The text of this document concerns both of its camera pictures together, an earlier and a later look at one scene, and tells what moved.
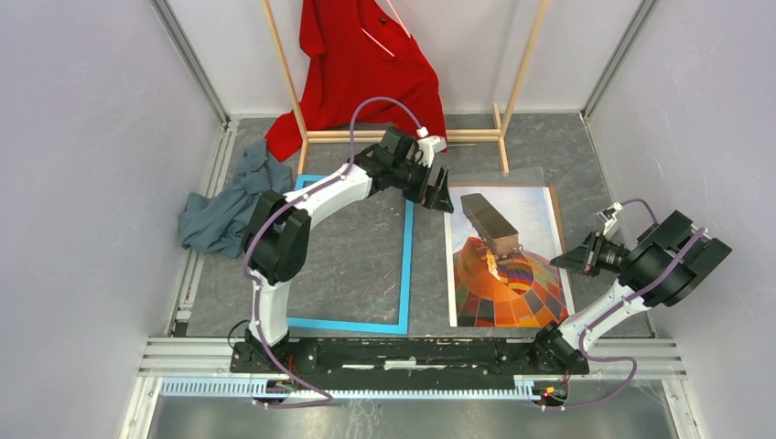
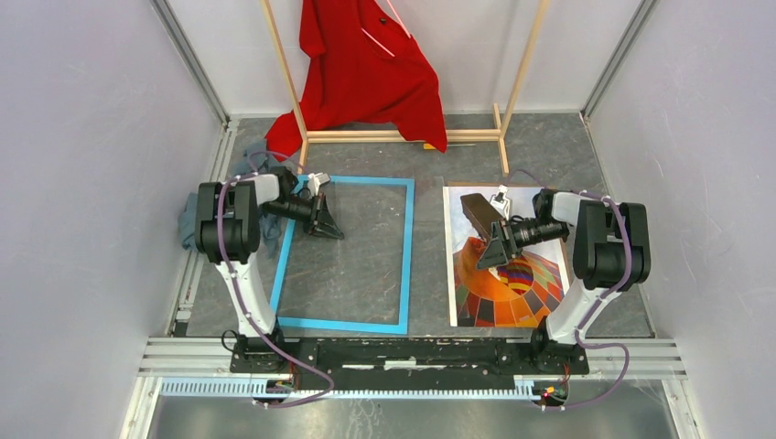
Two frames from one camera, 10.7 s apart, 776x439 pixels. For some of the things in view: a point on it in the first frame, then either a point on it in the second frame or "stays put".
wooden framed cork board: [403, 320] stays put
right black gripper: [581, 257] to [497, 251]
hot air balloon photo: [499, 244] stays put
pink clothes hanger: [377, 41] stays put
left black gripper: [436, 198] to [323, 222]
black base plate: [397, 363] stays put
